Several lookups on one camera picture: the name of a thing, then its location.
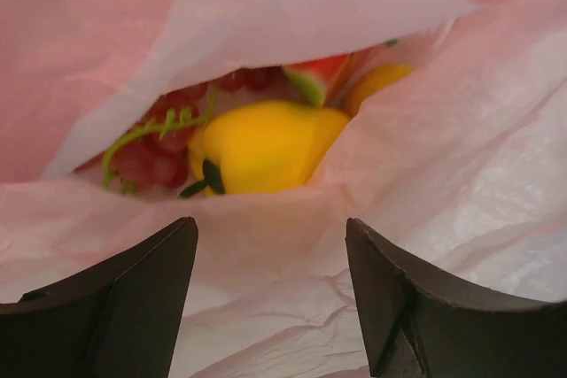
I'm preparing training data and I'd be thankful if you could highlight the orange fruit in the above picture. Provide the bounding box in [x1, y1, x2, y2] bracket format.
[341, 64, 414, 117]

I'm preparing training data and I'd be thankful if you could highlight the watermelon slice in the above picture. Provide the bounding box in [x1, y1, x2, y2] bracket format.
[282, 48, 371, 107]

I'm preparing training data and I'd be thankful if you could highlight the yellow bell pepper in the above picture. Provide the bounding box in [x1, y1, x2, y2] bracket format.
[180, 99, 350, 198]

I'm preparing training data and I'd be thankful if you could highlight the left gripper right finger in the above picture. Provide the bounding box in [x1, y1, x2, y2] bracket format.
[346, 219, 566, 377]

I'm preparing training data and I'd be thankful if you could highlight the pink plastic bag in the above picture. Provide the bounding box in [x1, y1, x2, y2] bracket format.
[1, 0, 566, 377]

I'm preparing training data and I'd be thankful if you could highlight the red grape bunch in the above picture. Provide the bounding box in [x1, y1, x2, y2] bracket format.
[73, 66, 284, 196]

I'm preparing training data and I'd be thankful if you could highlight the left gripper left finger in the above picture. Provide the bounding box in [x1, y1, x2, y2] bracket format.
[1, 218, 198, 378]

